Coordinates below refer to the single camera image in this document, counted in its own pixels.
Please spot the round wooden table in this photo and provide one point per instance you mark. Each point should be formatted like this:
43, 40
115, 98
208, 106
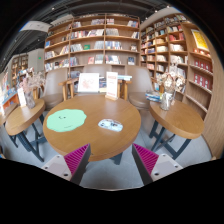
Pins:
180, 120
104, 143
23, 117

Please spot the white picture board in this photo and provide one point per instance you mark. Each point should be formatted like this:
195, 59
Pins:
88, 82

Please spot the yellow poster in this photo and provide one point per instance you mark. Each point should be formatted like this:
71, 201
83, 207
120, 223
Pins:
199, 40

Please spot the standing sign card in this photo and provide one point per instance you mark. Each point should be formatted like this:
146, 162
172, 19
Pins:
111, 85

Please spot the round wooden centre table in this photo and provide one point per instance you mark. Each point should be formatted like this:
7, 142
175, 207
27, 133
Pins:
104, 143

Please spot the right wooden bookshelf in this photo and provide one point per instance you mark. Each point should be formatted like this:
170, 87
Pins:
167, 39

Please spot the glass vase with flowers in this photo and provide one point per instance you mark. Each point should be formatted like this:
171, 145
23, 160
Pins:
172, 82

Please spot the small white card stand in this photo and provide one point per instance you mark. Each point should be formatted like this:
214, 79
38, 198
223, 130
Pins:
21, 97

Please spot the green mouse pad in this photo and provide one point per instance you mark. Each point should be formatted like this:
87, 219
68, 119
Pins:
66, 120

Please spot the round wooden right table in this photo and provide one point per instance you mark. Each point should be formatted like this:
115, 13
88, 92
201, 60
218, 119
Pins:
180, 120

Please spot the wooden bookshelf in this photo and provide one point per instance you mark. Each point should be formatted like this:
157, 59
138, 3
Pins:
95, 39
167, 39

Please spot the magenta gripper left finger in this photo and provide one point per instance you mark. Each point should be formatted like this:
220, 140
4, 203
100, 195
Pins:
70, 167

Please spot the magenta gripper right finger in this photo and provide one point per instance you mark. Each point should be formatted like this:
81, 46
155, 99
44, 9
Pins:
152, 166

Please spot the back wooden bookshelf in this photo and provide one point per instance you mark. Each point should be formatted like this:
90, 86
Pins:
95, 39

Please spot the brown padded chair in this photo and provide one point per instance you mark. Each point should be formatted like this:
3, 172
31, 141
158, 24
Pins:
53, 91
141, 82

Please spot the round wooden left table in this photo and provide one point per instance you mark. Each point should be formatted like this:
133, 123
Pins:
23, 117

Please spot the stack of books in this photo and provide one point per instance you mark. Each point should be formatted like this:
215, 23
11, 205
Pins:
152, 96

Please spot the left brown padded chair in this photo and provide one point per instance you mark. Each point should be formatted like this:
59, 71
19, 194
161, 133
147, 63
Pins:
53, 91

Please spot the right brown padded chair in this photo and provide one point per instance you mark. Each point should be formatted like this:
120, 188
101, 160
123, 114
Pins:
141, 82

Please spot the patterned computer mouse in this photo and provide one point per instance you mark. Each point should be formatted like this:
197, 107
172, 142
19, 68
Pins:
110, 124

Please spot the left vase with dried flowers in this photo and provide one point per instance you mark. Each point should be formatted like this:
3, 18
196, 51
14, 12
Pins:
29, 83

